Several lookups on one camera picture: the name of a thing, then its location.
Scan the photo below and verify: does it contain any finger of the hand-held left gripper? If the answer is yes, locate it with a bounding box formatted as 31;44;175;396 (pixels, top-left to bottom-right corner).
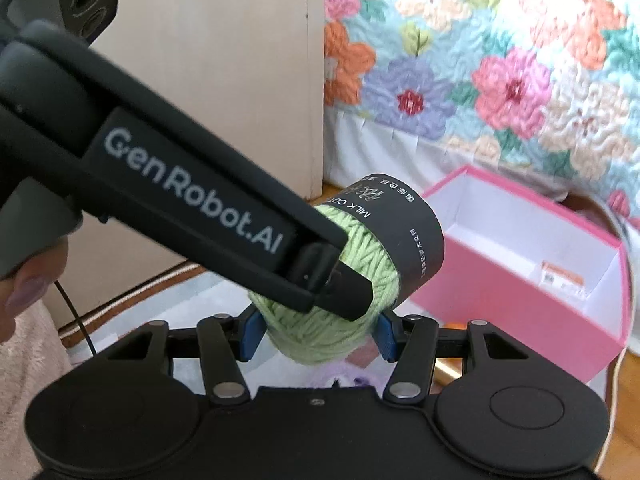
291;243;376;322

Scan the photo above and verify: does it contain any pink fluffy cloth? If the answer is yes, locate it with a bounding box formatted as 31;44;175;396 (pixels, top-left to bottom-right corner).
0;305;73;480

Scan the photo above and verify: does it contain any brown cardboard box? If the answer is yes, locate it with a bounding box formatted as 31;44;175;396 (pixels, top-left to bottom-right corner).
57;0;326;333

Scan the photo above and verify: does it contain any purple plush toy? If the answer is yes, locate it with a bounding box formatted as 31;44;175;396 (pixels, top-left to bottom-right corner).
295;355;386;391

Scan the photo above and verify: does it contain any person's left hand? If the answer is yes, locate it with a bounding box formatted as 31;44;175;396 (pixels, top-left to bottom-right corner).
0;237;69;343

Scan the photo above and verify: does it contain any floral quilted bedspread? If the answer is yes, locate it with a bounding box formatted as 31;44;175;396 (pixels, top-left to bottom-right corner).
310;0;640;198

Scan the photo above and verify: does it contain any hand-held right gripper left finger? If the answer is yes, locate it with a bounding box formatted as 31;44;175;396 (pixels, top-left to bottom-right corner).
102;309;266;406

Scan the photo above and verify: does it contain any pink cardboard box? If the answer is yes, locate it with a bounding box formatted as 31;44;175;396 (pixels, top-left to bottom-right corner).
405;164;631;386

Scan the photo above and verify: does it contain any checkered rug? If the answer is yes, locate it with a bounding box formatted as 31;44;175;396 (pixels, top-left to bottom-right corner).
60;255;628;461

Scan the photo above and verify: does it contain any green yarn ball black label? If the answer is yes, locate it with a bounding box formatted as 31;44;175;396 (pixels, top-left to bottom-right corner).
248;172;446;367

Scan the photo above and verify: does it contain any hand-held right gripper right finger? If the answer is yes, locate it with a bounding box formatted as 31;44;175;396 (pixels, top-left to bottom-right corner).
375;310;532;405

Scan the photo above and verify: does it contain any black cable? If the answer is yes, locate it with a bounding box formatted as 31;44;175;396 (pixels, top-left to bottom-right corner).
52;280;99;359

